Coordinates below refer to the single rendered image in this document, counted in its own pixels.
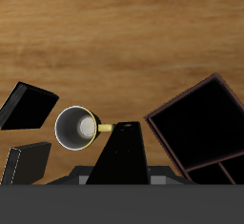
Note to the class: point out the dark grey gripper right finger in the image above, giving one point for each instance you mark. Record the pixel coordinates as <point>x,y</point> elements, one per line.
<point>160,174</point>

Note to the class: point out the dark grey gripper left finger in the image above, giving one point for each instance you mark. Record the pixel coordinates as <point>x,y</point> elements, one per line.
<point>79,174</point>

